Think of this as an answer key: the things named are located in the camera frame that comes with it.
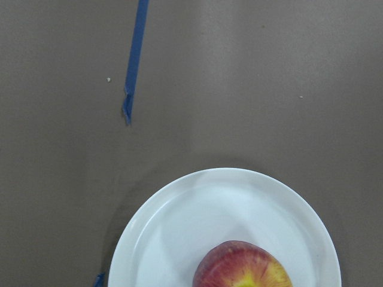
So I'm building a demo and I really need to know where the white round plate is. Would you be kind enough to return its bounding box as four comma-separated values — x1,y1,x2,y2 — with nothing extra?
108,168,342,286

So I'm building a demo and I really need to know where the red yellow apple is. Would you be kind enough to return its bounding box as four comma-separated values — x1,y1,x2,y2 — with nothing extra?
192,240,293,286

